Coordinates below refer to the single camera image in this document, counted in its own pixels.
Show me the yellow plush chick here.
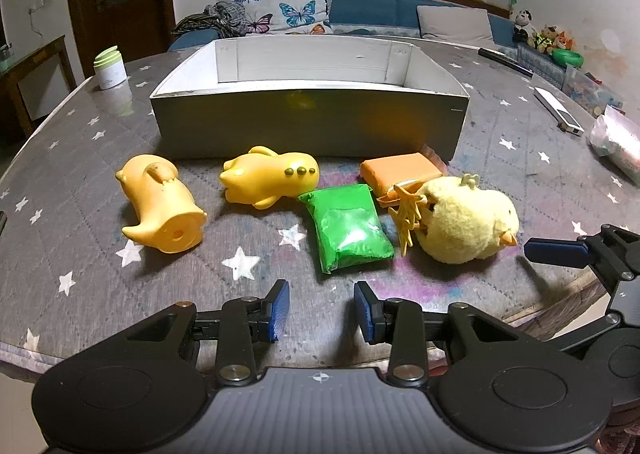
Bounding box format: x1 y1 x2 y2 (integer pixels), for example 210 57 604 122
388 174 520 265

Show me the green plastic packet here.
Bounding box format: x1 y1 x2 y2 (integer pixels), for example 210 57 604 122
298 183 395 274

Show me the pink plastic bag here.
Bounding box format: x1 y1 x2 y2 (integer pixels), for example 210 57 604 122
588 106 640 185

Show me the yellow rubber duck middle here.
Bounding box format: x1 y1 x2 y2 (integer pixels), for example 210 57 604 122
219 145 320 209

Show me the yellow rubber duck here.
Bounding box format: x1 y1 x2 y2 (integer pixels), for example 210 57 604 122
115 154 207 254
219 145 320 209

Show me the yellow rubber duck left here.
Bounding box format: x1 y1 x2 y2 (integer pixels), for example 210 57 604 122
115 154 207 254

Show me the orange packet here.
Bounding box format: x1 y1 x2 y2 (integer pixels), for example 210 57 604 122
359 145 447 208

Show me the white remote control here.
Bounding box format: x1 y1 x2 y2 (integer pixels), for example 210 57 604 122
534 87 584 136

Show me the green bowl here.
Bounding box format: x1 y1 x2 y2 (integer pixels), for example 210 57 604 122
552 48 584 69

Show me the grey cardboard box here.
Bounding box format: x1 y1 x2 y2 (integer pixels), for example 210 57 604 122
150 35 470 161

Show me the orange fox plush toy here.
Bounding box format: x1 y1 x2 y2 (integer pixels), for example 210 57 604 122
553 31 574 51

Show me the black stick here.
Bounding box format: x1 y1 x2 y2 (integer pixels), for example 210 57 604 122
477 47 534 78

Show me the panda plush toy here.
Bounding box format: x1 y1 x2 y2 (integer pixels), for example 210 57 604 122
512 9 536 44

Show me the beige cushion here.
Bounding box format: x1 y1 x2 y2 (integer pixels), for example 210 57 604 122
416 6 495 48

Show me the white jar green lid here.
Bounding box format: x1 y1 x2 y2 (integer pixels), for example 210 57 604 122
93 46 128 90

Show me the grey striped cloth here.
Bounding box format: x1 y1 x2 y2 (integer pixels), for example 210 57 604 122
171 0 248 38

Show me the butterfly print pillow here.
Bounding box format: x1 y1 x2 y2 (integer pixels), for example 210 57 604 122
233 0 332 35

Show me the blue sofa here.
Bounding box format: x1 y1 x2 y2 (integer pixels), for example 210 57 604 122
168 0 515 51

